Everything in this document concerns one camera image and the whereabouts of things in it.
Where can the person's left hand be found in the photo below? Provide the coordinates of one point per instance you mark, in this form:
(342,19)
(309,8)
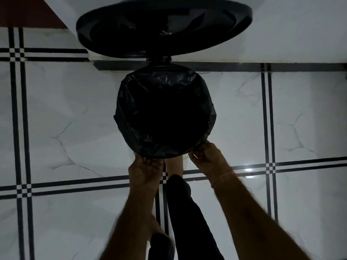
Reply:
(143,174)

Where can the person's right hand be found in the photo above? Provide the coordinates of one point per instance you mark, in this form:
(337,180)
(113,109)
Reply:
(210,162)

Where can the person's right fingers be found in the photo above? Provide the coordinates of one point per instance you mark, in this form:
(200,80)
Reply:
(199,154)

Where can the person's left fingers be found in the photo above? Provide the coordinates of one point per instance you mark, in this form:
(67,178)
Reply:
(151,163)

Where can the black plastic trash bag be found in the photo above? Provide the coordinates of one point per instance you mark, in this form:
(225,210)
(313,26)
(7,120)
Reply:
(165,113)

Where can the person's left forearm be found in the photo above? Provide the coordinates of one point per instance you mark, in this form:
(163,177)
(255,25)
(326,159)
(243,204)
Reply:
(132,224)

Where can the person's right forearm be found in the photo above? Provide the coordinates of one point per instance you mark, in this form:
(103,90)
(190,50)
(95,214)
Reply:
(252,219)

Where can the person's right foot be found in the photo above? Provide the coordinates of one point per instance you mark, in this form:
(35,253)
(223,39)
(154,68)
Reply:
(175,166)

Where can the person's foot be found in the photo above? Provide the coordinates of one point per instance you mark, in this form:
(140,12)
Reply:
(175,166)
(156,224)

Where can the thin orange wrist thread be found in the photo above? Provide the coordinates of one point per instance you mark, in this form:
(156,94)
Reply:
(223,178)

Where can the person's left foot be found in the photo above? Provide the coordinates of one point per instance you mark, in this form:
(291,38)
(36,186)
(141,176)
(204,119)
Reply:
(156,224)

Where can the person's right trouser leg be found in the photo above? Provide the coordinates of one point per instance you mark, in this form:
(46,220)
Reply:
(189,219)

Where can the person's trouser leg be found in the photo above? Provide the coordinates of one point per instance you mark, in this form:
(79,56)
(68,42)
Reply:
(189,219)
(161,247)

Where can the person's left trouser leg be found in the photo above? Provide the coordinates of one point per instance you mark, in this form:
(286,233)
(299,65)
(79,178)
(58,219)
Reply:
(161,247)

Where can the black round bin lid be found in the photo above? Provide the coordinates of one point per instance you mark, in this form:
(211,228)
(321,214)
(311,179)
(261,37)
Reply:
(162,27)

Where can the brown wooden door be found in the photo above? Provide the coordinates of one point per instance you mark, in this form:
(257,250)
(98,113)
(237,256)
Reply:
(27,10)

